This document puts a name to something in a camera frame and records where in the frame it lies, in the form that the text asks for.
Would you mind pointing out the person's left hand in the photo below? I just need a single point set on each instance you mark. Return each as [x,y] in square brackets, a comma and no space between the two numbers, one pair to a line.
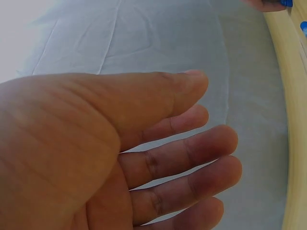
[72,148]

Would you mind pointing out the person's right hand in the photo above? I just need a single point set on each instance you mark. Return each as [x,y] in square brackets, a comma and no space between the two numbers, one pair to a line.
[261,5]

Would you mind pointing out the blue object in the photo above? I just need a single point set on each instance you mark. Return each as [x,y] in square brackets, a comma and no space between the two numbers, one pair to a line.
[303,28]
[286,3]

